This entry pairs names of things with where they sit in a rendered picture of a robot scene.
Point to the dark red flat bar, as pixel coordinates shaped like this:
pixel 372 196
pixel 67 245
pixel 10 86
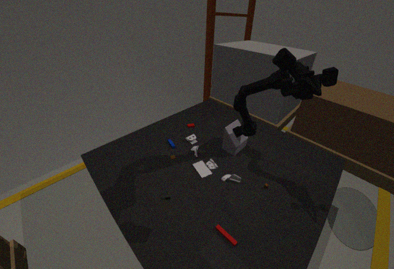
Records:
pixel 226 235

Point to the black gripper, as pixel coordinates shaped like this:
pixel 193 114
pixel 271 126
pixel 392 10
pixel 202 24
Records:
pixel 306 81

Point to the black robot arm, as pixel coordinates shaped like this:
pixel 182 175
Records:
pixel 285 61

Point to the blue rectangular block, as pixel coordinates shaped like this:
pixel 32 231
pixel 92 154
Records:
pixel 171 143

